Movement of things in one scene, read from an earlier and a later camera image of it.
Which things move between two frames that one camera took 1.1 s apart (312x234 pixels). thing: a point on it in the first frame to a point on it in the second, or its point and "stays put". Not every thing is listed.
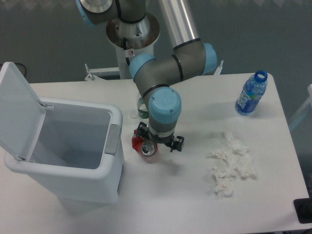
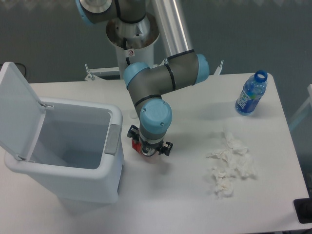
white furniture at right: x=309 y=102 stays put
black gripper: x=143 y=131 to x=134 y=132
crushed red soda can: x=145 y=148 stays put
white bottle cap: x=133 y=114 stays put
